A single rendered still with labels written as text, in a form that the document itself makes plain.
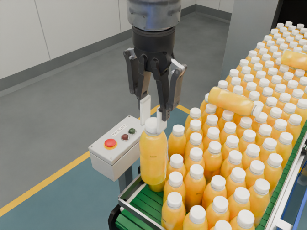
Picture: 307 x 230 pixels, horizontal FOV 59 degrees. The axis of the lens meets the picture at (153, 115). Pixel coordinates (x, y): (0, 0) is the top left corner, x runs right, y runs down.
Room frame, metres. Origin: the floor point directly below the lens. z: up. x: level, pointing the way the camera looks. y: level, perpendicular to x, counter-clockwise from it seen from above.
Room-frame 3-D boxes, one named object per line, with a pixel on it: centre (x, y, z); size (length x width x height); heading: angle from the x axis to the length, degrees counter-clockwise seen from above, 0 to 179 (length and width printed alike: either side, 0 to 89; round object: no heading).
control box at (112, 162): (0.64, 0.11, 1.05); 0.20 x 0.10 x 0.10; 144
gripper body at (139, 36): (0.46, 0.00, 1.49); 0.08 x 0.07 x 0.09; 54
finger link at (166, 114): (0.44, -0.03, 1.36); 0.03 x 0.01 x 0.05; 54
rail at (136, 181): (1.14, -0.36, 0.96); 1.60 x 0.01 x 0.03; 144
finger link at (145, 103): (0.47, 0.02, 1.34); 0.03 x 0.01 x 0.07; 144
